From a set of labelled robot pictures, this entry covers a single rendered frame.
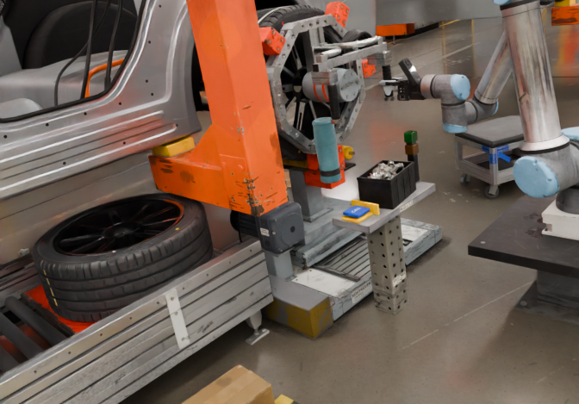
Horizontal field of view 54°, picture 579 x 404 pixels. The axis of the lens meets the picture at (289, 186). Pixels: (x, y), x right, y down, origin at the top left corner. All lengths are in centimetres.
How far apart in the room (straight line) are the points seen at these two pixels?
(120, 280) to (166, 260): 17
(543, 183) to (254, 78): 99
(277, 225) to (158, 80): 75
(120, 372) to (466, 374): 111
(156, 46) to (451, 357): 159
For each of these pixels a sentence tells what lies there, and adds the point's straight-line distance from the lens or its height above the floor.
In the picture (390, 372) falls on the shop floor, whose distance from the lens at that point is 203.
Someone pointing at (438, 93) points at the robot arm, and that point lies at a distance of 223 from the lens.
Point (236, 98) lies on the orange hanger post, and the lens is 188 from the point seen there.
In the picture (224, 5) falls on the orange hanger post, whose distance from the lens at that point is 186.
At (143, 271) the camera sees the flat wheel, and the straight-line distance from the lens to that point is 202.
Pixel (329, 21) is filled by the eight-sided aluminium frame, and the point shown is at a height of 110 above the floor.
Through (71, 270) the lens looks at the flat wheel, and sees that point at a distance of 206.
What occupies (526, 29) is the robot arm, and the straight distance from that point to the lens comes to 191.
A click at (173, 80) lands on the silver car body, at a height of 98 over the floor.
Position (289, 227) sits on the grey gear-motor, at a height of 33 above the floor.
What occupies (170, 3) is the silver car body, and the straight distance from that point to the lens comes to 240.
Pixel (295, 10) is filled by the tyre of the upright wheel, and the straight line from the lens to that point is 241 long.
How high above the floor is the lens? 128
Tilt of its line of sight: 20 degrees down
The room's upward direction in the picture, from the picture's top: 10 degrees counter-clockwise
